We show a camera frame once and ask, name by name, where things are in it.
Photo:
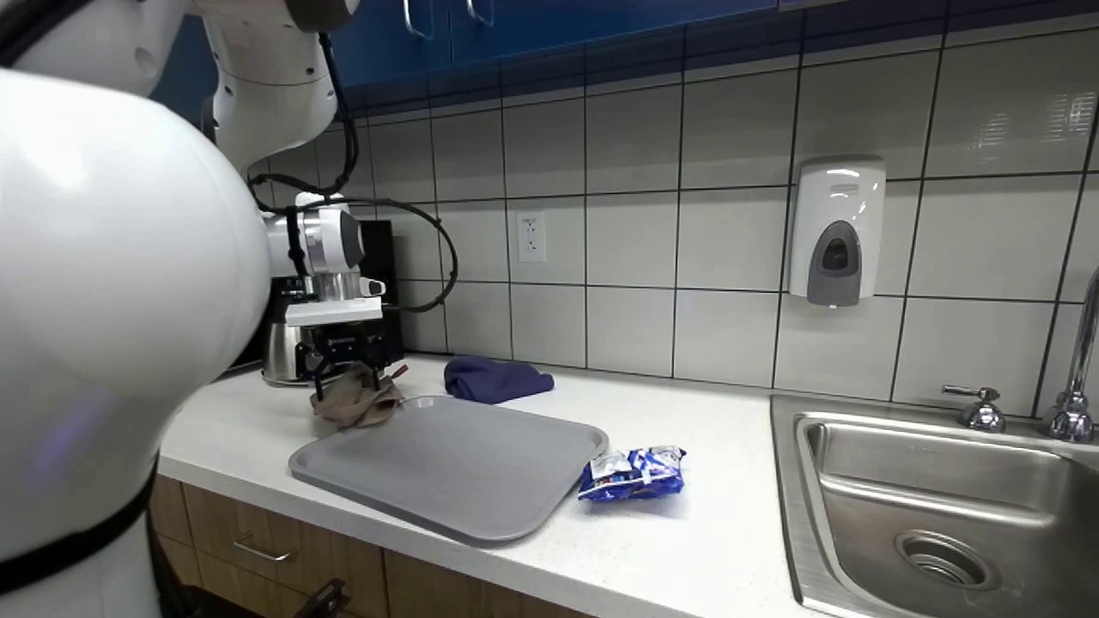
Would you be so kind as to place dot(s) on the chrome sink faucet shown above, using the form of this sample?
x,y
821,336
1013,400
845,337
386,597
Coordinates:
x,y
1072,407

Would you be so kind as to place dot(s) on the grey plastic tray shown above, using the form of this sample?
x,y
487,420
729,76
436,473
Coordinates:
x,y
459,464

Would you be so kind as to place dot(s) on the steel coffee carafe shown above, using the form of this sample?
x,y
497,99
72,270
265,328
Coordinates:
x,y
281,354

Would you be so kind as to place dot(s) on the brown towel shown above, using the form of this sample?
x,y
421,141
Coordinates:
x,y
355,410

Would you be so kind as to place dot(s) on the navy blue towel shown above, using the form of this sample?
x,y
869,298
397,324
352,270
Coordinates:
x,y
497,380

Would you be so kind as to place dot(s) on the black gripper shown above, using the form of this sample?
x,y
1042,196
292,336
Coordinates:
x,y
348,345

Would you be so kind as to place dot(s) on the blue white snack packet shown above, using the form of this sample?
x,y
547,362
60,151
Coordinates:
x,y
633,473

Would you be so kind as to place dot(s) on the white wall soap dispenser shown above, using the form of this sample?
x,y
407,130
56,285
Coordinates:
x,y
840,227

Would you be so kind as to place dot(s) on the white wall outlet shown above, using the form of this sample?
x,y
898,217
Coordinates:
x,y
529,240

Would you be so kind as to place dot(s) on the wooden base cabinet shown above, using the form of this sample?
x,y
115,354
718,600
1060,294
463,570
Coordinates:
x,y
322,561

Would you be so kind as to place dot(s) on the blue upper cabinet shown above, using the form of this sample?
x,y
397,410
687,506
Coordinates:
x,y
595,29

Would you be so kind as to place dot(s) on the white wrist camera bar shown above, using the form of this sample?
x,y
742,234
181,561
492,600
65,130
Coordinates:
x,y
336,309

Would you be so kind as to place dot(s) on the stainless steel sink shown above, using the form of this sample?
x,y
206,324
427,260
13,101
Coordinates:
x,y
938,516

